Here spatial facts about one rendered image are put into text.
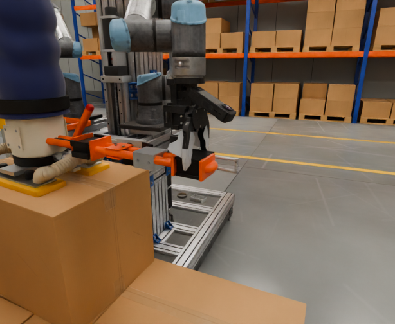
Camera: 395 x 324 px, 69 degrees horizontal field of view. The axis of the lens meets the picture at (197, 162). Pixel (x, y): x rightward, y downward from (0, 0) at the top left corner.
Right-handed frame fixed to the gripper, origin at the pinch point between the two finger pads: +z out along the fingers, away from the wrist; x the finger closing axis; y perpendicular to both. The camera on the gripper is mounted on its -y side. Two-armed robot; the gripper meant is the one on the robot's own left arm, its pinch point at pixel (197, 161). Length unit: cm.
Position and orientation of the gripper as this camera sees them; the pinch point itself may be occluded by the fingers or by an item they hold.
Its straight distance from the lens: 71.4
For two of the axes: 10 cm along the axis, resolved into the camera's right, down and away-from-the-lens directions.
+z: 0.0, 9.5, 3.0
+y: -8.9, -1.4, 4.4
